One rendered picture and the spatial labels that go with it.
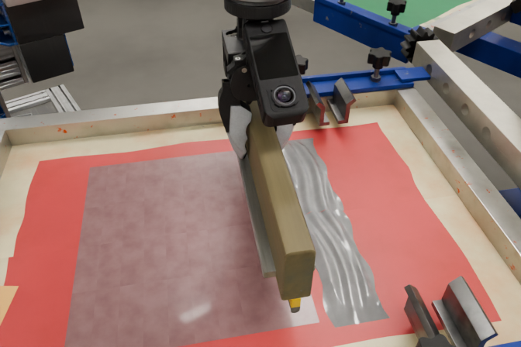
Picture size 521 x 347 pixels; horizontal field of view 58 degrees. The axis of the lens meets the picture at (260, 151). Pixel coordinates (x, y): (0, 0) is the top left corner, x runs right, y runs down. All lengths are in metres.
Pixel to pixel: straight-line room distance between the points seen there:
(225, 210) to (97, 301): 0.22
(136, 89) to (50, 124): 1.97
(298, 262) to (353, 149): 0.42
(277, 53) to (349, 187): 0.34
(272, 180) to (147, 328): 0.24
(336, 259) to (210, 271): 0.17
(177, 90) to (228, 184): 2.06
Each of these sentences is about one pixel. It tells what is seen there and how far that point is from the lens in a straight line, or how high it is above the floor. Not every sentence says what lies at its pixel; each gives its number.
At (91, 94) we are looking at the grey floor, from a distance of 2.87.
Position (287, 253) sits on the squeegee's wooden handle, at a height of 1.14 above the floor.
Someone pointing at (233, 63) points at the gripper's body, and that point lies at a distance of 0.52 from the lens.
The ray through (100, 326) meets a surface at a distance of 0.63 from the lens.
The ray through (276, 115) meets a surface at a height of 1.22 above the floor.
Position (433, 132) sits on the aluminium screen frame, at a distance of 0.85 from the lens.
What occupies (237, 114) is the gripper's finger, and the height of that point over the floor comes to 1.16.
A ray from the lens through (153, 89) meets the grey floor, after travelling 2.82.
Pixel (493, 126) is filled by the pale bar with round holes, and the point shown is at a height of 1.04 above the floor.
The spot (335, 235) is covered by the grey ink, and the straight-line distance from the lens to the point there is 0.68.
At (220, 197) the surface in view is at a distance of 0.74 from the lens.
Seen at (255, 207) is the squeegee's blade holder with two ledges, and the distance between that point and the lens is 0.55.
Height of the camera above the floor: 1.48
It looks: 40 degrees down
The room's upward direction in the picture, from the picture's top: straight up
